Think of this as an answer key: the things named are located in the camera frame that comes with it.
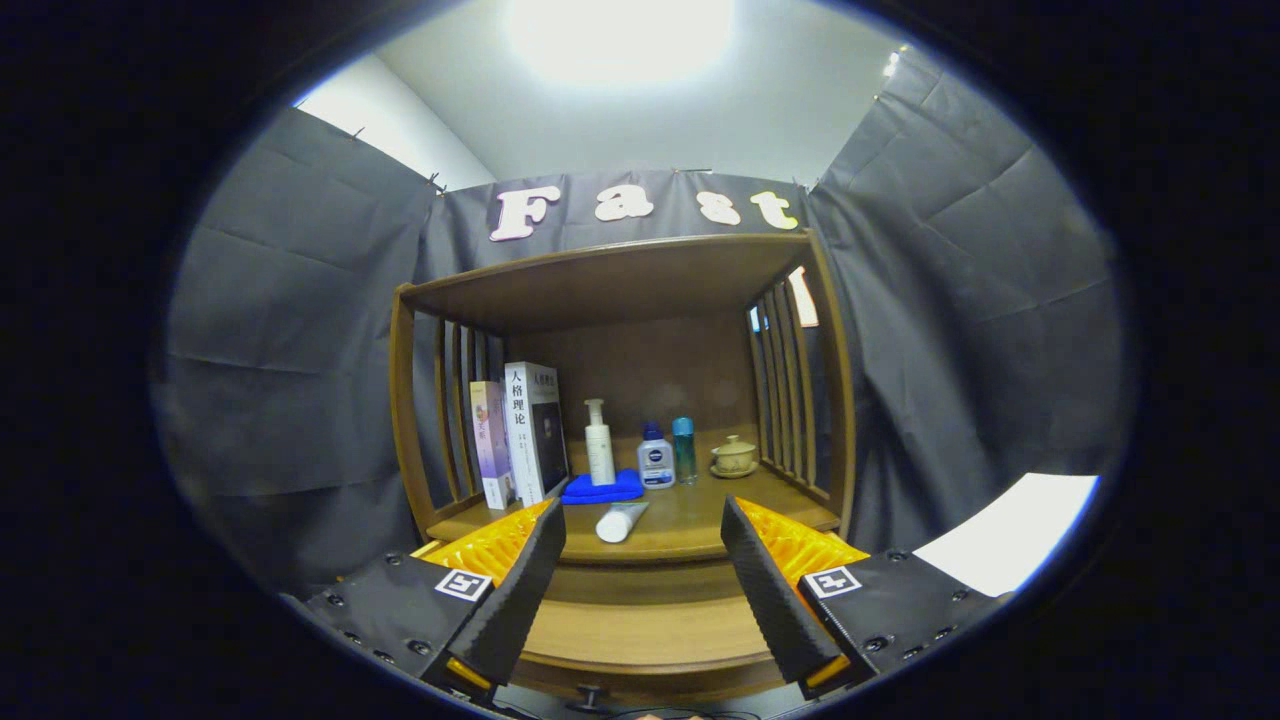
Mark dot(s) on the small ceiling spotlight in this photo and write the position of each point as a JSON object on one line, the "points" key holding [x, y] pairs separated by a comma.
{"points": [[890, 62]]}

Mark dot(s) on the white bottle with blue cap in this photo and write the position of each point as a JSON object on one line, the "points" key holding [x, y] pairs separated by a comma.
{"points": [[655, 465]]}

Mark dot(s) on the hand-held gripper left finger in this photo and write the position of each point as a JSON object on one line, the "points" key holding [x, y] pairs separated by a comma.
{"points": [[525, 580]]}

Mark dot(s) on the blue folded cloth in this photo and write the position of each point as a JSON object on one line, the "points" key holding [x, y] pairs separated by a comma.
{"points": [[605, 488]]}

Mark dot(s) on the brown wooden cabinet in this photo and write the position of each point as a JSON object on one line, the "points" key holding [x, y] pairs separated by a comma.
{"points": [[620, 280]]}

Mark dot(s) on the black round drawer knob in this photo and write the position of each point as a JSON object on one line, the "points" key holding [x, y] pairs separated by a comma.
{"points": [[590, 697]]}

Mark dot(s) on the ceramic lidded teacup with saucer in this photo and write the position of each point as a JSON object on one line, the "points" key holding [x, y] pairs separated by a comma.
{"points": [[733, 458]]}

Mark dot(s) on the teal blue bottle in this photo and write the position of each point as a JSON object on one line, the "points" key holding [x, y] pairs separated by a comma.
{"points": [[684, 455]]}

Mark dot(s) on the brown wooden countertop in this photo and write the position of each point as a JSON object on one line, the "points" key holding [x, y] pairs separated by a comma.
{"points": [[690, 520]]}

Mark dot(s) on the white book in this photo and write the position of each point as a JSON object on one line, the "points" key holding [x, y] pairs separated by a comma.
{"points": [[535, 430]]}

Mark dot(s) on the black backdrop cloth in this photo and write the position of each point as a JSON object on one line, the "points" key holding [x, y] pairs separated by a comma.
{"points": [[300, 350]]}

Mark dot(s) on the brown wooden drawer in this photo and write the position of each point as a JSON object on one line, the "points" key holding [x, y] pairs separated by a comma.
{"points": [[650, 630]]}

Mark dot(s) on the purple book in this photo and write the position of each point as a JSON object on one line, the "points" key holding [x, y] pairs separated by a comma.
{"points": [[490, 440]]}

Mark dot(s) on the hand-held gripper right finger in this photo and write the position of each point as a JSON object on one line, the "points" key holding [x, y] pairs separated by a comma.
{"points": [[760, 590]]}

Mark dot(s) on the white and green tube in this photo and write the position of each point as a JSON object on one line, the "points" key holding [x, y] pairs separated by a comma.
{"points": [[620, 522]]}

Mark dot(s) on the white pump bottle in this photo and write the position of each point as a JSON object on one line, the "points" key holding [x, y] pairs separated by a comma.
{"points": [[599, 450]]}

